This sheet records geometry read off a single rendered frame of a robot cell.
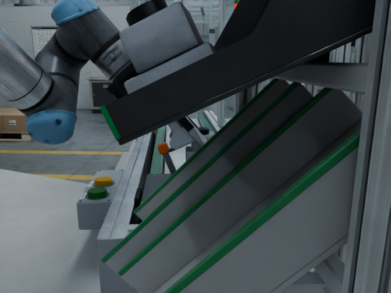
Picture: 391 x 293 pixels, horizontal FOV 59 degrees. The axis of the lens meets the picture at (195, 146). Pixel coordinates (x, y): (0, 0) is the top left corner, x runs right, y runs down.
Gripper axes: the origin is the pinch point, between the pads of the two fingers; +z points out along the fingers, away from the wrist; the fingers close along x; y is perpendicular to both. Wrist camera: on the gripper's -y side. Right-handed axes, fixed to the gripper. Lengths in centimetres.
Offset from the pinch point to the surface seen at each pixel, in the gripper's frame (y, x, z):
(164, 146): 6.6, 0.9, -4.3
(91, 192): 24.5, -0.5, -7.0
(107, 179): 22.9, -7.8, -5.6
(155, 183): 14.9, -5.0, 1.6
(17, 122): 235, -478, -99
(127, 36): -4.1, 43.5, -18.8
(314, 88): -43, -78, 33
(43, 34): 186, -837, -259
